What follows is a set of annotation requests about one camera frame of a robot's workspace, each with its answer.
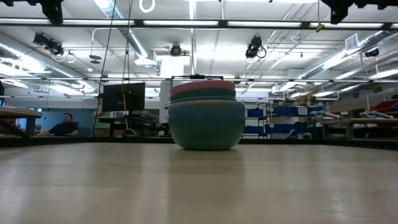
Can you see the teal bowl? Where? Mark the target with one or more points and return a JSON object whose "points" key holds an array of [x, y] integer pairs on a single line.
{"points": [[202, 93]]}

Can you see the large sage green bowl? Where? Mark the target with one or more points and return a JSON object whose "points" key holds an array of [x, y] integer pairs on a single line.
{"points": [[206, 135]]}

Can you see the pink bowl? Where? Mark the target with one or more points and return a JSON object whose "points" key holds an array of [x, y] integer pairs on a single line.
{"points": [[202, 85]]}

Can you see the shelf with blue bins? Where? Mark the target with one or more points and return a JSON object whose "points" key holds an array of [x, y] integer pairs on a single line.
{"points": [[283, 111]]}

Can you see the white column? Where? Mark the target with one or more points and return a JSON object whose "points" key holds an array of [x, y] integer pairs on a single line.
{"points": [[164, 102]]}

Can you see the black computer monitor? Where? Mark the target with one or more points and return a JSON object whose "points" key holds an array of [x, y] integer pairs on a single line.
{"points": [[123, 97]]}

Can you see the person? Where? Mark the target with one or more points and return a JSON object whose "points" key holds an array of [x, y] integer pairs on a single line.
{"points": [[63, 128]]}

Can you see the yellow hanging connector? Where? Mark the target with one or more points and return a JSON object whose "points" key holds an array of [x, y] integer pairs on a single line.
{"points": [[320, 27]]}

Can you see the long workbench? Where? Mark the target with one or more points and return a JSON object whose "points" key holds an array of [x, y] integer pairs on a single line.
{"points": [[357, 122]]}

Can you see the white ceiling vent grille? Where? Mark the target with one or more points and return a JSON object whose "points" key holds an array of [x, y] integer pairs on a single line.
{"points": [[351, 41]]}

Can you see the wooden top workbench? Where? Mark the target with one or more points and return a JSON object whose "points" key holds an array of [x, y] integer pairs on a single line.
{"points": [[18, 112]]}

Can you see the red bin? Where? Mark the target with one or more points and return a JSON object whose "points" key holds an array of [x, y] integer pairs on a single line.
{"points": [[387, 105]]}

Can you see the small black distant frame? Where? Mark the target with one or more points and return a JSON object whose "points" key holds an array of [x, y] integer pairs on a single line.
{"points": [[197, 76]]}

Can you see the black ceiling-hung camera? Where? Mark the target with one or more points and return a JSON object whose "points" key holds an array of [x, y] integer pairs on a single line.
{"points": [[48, 44], [255, 46], [371, 52], [175, 49]]}

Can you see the silver ceiling air duct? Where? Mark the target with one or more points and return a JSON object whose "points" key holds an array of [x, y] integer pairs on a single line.
{"points": [[136, 43]]}

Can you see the black aluminium table frame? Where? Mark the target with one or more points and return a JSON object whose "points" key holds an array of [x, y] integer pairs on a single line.
{"points": [[93, 140]]}

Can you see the black overhead mount bracket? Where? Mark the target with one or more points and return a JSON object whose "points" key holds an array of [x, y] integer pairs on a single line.
{"points": [[51, 10], [339, 10]]}

